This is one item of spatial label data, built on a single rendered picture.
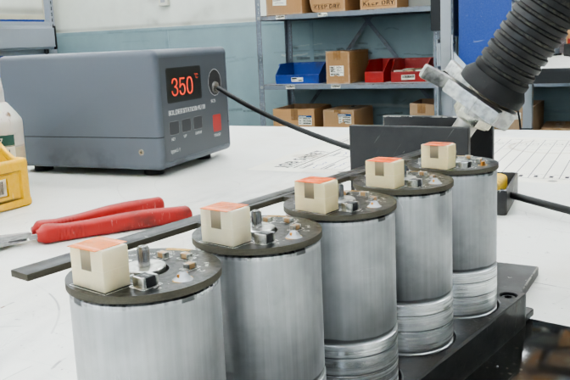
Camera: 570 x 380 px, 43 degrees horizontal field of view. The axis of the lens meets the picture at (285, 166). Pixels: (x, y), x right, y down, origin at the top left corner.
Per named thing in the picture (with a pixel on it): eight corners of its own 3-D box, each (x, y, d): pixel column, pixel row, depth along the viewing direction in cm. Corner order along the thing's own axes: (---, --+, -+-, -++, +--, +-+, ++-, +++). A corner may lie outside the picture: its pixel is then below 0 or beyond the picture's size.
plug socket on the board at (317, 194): (345, 207, 16) (344, 176, 15) (322, 215, 15) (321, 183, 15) (315, 203, 16) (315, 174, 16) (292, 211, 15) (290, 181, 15)
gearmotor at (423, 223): (469, 360, 19) (469, 171, 18) (425, 398, 17) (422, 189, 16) (388, 340, 21) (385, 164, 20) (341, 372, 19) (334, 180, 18)
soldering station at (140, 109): (234, 154, 65) (228, 46, 63) (164, 179, 54) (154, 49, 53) (95, 151, 71) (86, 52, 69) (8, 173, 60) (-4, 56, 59)
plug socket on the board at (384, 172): (410, 184, 18) (410, 157, 18) (392, 190, 17) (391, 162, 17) (382, 181, 18) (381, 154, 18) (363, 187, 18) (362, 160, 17)
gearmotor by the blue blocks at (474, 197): (510, 326, 21) (511, 155, 20) (474, 356, 19) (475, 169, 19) (434, 310, 23) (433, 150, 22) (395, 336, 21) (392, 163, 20)
